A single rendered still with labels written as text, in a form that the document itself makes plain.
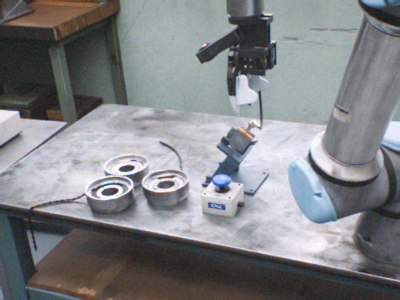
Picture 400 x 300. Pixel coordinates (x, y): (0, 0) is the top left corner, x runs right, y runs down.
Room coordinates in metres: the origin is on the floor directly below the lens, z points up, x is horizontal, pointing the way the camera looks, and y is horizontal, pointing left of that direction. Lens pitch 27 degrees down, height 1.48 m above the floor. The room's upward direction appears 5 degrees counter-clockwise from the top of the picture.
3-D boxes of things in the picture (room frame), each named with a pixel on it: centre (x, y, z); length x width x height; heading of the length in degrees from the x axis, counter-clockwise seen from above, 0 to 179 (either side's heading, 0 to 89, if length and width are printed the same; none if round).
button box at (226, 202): (1.08, -0.05, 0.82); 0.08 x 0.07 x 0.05; 64
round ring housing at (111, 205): (1.14, 0.20, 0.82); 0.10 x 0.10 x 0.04
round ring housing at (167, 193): (1.16, 0.08, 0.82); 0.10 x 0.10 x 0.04
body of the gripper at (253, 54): (1.18, -0.12, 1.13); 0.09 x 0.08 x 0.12; 62
